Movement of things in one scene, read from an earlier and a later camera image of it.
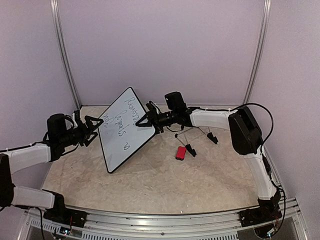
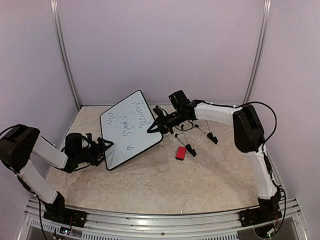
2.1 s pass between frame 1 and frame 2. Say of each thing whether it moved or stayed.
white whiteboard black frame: moved
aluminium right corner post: stayed
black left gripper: moved
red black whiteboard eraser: stayed
